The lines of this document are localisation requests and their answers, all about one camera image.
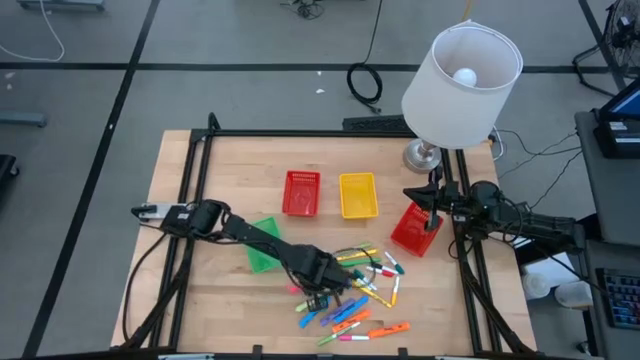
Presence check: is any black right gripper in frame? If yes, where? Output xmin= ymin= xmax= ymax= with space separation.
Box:
xmin=403 ymin=167 xmax=464 ymax=232

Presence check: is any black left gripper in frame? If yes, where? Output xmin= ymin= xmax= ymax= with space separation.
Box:
xmin=294 ymin=243 xmax=352 ymax=314

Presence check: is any yellow pen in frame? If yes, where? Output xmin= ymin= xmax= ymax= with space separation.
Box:
xmin=335 ymin=248 xmax=380 ymax=263
xmin=352 ymin=282 xmax=394 ymax=309

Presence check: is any purple highlighter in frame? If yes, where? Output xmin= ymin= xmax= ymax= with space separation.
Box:
xmin=319 ymin=298 xmax=356 ymax=327

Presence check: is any green capped white marker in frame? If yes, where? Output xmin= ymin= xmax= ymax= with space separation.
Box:
xmin=383 ymin=250 xmax=405 ymax=276

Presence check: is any red plastic basket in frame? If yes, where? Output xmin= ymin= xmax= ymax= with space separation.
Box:
xmin=281 ymin=170 xmax=322 ymax=218
xmin=390 ymin=201 xmax=445 ymax=258

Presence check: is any green plastic basket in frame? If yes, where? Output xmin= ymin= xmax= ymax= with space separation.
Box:
xmin=244 ymin=215 xmax=285 ymax=275

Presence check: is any yellow plastic basket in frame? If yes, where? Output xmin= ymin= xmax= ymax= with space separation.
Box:
xmin=338 ymin=172 xmax=380 ymax=220

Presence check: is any white shade table lamp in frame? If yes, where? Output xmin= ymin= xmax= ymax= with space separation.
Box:
xmin=400 ymin=19 xmax=525 ymax=175

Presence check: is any white paper sheet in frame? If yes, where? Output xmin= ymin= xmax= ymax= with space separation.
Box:
xmin=519 ymin=237 xmax=581 ymax=289

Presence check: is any white cup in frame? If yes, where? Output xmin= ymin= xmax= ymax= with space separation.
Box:
xmin=554 ymin=280 xmax=594 ymax=309
xmin=521 ymin=272 xmax=551 ymax=301

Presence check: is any grey desk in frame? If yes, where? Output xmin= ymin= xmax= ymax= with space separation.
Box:
xmin=582 ymin=239 xmax=640 ymax=360
xmin=573 ymin=109 xmax=640 ymax=247

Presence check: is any black box device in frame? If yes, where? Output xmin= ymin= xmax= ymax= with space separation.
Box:
xmin=593 ymin=118 xmax=640 ymax=160

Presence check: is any black computer monitor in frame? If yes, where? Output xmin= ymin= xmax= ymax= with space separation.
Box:
xmin=598 ymin=77 xmax=640 ymax=122

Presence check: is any black backlit keyboard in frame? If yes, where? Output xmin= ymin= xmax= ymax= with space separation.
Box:
xmin=594 ymin=267 xmax=640 ymax=331

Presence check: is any black floor fan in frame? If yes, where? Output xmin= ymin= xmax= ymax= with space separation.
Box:
xmin=572 ymin=0 xmax=640 ymax=99

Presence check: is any grey floor foot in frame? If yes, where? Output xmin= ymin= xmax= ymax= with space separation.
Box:
xmin=0 ymin=111 xmax=49 ymax=129

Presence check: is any grey cart base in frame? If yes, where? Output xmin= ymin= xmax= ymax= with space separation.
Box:
xmin=17 ymin=0 xmax=107 ymax=12

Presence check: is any black aluminium table frame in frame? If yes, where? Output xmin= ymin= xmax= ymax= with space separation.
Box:
xmin=110 ymin=112 xmax=539 ymax=360

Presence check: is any coiled black floor cable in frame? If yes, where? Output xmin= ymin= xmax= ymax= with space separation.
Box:
xmin=346 ymin=0 xmax=385 ymax=115

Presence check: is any black cable bundle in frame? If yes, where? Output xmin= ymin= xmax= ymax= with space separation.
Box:
xmin=279 ymin=0 xmax=326 ymax=21

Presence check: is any white floor cable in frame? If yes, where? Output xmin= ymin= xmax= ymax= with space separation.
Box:
xmin=0 ymin=0 xmax=66 ymax=64

